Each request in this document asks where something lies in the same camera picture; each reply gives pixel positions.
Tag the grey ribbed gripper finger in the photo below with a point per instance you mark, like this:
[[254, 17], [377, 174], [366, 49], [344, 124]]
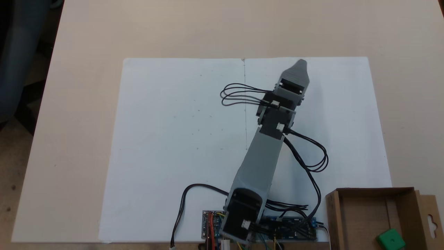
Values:
[[297, 73]]

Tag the green dice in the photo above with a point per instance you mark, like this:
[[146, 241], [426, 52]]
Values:
[[392, 239]]

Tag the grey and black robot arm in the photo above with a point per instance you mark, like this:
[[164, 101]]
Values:
[[260, 163]]

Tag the white paper sheet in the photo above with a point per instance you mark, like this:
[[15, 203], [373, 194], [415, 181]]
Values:
[[347, 121], [163, 139]]

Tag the blue circuit board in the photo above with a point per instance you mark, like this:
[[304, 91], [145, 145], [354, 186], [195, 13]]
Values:
[[295, 231]]

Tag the brown cardboard box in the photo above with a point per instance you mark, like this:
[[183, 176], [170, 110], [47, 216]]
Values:
[[360, 215]]

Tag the grey circuit board, red LED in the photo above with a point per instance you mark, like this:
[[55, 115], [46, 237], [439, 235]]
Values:
[[212, 225]]

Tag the dark blue chair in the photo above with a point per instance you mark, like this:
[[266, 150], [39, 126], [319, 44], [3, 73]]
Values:
[[17, 59]]

